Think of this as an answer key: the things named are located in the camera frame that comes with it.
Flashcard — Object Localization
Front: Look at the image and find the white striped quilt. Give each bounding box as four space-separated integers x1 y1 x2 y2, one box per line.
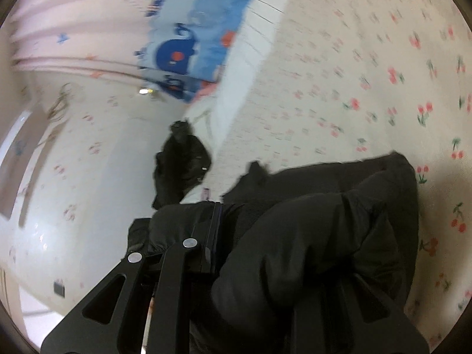
182 0 307 205

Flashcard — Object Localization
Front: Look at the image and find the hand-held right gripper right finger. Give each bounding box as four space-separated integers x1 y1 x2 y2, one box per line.
291 273 430 354

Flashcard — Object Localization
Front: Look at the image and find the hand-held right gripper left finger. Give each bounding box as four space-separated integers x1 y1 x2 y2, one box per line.
40 201 224 354

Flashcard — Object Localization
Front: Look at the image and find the pink cloth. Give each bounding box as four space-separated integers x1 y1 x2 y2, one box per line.
192 81 220 104

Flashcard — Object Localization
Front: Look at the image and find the crumpled black jacket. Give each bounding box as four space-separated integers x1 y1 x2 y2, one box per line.
152 120 212 209

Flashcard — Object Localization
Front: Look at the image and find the black puffer jacket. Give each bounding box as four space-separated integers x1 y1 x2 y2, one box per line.
127 150 419 354

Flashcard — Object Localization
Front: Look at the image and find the whale print curtain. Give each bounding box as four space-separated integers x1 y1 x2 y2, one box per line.
7 0 271 104

